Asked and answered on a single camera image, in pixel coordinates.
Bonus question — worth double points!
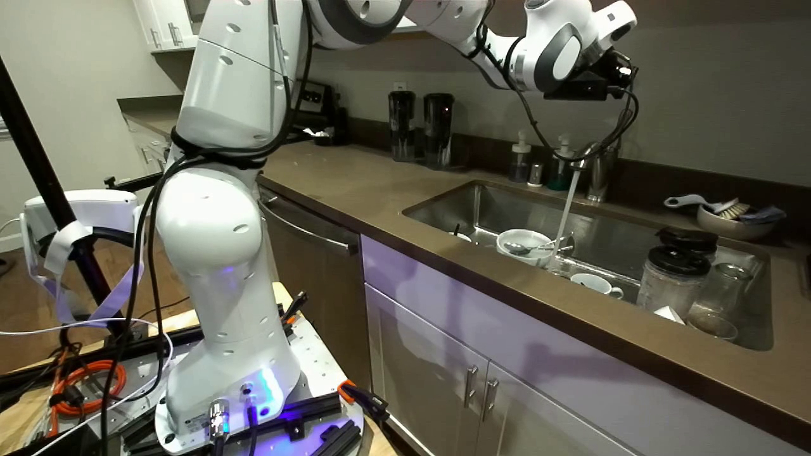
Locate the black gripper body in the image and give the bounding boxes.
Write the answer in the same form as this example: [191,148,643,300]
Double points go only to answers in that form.
[543,68,630,105]

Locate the green soap dispenser white pump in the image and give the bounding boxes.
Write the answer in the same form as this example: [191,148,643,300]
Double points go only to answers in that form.
[547,137,578,193]

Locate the clear soap dispenser white pump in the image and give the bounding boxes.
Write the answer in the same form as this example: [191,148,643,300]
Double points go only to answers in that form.
[510,129,535,184]

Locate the stainless steel sink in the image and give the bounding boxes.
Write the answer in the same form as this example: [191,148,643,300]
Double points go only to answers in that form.
[403,177,776,352]

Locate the black tumbler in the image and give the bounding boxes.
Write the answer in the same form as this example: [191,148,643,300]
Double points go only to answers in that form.
[421,91,457,169]
[384,89,417,163]

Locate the white bowl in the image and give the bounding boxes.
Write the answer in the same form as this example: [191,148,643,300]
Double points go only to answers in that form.
[495,225,559,270]

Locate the white mug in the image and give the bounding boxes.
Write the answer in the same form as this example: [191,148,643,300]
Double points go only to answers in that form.
[566,270,626,300]

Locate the bowl with utensils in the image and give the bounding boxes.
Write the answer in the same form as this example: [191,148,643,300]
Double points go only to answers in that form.
[661,189,789,243]

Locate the glass jar black lid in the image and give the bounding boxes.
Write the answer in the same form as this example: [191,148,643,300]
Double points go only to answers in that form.
[637,246,713,327]

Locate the clear drinking glass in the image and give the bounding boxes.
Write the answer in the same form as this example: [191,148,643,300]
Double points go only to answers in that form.
[685,262,754,341]

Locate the white lower cabinet door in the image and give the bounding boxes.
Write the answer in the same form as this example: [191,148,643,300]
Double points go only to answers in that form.
[362,283,491,456]
[478,363,637,456]

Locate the stainless dishwasher front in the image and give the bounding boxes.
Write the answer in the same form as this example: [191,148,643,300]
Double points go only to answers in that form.
[256,179,372,388]

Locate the robot mounting table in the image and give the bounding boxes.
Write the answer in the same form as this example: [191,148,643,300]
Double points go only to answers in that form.
[0,282,400,456]

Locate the black clamp orange tip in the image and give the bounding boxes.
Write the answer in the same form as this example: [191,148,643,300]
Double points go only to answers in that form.
[336,377,391,426]

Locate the white upper cabinets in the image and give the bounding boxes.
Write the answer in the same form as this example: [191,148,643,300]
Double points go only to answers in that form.
[130,0,211,54]

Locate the black pole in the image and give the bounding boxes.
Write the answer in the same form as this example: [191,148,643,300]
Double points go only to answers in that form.
[0,58,116,307]

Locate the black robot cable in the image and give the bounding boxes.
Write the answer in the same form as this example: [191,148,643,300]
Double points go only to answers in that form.
[504,78,642,168]

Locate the white looped strap frame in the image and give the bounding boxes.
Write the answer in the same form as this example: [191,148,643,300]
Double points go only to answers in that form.
[19,188,146,327]

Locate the orange cable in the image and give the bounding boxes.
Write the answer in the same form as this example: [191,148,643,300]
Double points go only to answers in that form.
[47,357,130,417]

